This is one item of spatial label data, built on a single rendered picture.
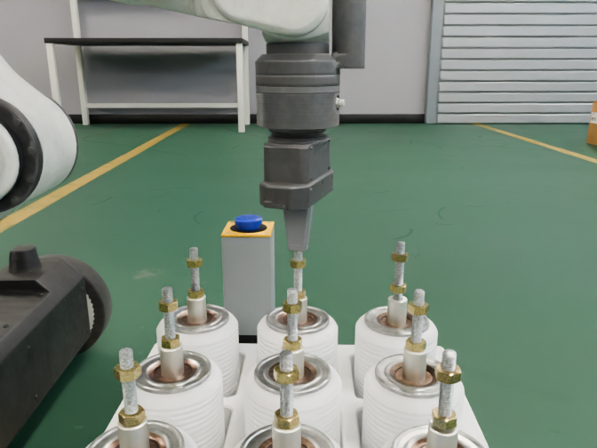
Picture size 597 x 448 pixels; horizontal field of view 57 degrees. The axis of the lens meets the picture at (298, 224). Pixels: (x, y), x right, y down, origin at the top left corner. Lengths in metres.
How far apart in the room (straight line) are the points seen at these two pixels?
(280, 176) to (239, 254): 0.24
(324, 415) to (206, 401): 0.11
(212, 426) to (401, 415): 0.18
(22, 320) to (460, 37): 5.09
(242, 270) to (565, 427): 0.56
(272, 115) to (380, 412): 0.30
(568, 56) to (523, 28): 0.51
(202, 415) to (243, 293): 0.29
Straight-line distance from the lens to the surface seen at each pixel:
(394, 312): 0.65
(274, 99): 0.56
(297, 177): 0.56
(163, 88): 5.62
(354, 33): 0.58
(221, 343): 0.65
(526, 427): 0.98
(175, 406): 0.54
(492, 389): 1.06
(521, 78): 5.80
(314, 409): 0.53
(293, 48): 0.56
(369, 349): 0.65
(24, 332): 0.88
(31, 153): 0.71
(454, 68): 5.59
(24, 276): 1.00
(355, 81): 5.51
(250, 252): 0.78
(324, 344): 0.64
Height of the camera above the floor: 0.54
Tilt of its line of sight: 16 degrees down
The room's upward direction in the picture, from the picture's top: straight up
